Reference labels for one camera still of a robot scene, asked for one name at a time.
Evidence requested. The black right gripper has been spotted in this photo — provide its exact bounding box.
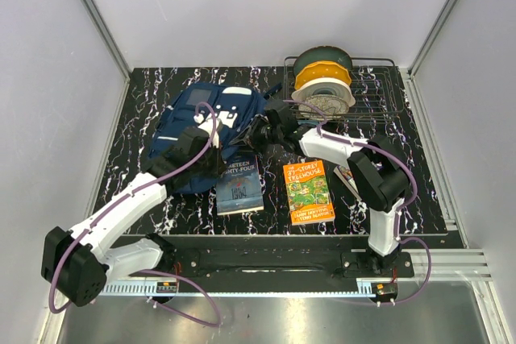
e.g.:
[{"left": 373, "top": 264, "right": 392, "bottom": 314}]
[{"left": 229, "top": 115, "right": 283, "bottom": 156}]

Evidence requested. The navy blue student backpack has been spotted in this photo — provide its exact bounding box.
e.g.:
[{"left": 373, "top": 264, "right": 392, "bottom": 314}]
[{"left": 142, "top": 82, "right": 282, "bottom": 195}]

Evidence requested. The purple paperback book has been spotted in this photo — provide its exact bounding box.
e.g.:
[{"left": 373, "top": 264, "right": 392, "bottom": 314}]
[{"left": 334, "top": 166, "right": 361, "bottom": 200}]

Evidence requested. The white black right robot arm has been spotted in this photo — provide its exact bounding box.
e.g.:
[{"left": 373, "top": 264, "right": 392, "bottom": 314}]
[{"left": 231, "top": 100, "right": 418, "bottom": 277}]

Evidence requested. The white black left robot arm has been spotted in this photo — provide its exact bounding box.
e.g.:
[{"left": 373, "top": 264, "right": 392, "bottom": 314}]
[{"left": 41, "top": 121, "right": 225, "bottom": 313}]

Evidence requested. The dark blue 1984 book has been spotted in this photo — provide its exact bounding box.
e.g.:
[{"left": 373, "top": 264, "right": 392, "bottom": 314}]
[{"left": 215, "top": 152, "right": 264, "bottom": 216}]

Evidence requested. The speckled grey plate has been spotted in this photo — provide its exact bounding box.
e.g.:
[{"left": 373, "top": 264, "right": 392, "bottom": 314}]
[{"left": 298, "top": 94, "right": 350, "bottom": 120}]

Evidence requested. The white plate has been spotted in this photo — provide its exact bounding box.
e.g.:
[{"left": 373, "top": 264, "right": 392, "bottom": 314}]
[{"left": 292, "top": 77, "right": 356, "bottom": 106}]

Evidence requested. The orange treehouse book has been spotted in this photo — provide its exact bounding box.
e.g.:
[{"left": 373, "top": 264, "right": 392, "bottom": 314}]
[{"left": 283, "top": 160, "right": 335, "bottom": 226}]

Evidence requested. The yellow plate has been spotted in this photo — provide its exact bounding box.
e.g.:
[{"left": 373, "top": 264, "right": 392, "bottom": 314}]
[{"left": 294, "top": 60, "right": 352, "bottom": 90}]

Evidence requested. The dark green plate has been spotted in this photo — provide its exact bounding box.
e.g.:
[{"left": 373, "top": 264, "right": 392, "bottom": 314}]
[{"left": 293, "top": 46, "right": 353, "bottom": 76}]

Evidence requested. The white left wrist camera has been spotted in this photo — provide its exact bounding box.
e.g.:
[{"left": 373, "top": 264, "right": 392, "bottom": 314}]
[{"left": 193, "top": 114, "right": 223, "bottom": 148}]

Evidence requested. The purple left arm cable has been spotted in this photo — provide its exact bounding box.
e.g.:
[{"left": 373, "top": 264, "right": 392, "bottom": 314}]
[{"left": 48, "top": 102, "right": 223, "bottom": 328}]

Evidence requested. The black wire dish rack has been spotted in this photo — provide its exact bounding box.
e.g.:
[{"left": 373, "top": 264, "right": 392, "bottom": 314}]
[{"left": 284, "top": 56, "right": 402, "bottom": 122}]

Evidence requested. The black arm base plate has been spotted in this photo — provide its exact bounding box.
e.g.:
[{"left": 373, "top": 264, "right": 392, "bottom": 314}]
[{"left": 172, "top": 249, "right": 415, "bottom": 280}]

